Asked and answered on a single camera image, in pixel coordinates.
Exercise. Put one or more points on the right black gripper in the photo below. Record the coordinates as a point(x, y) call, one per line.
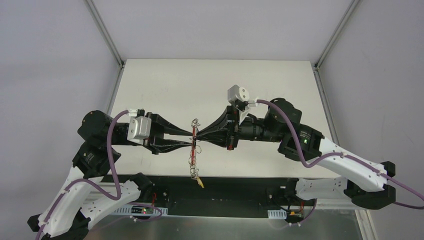
point(232, 128)

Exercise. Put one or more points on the white cable duct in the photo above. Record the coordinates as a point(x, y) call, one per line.
point(279, 214)
point(136, 210)

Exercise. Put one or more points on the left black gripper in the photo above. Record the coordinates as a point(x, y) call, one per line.
point(153, 133)

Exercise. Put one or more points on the red keyring holder with rings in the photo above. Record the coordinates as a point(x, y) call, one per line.
point(193, 169)

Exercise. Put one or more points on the right white cable duct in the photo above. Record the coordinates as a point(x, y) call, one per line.
point(279, 214)

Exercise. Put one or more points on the metal frame post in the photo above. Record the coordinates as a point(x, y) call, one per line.
point(353, 5)
point(95, 14)

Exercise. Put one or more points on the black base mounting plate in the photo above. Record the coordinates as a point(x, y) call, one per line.
point(232, 197)

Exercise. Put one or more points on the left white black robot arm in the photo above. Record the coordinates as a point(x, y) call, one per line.
point(92, 189)

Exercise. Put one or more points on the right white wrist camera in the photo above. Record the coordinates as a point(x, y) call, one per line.
point(239, 98)

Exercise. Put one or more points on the right metal frame post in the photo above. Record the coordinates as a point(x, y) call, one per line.
point(353, 5)

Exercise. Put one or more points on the left white cable duct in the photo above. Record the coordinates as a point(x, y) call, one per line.
point(136, 210)

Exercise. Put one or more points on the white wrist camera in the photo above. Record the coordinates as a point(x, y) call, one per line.
point(239, 98)
point(139, 127)

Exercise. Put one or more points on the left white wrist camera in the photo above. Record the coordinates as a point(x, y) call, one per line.
point(139, 127)

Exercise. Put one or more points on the left metal frame post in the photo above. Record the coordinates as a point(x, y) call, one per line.
point(95, 14)

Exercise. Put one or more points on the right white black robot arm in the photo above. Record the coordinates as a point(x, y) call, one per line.
point(362, 182)

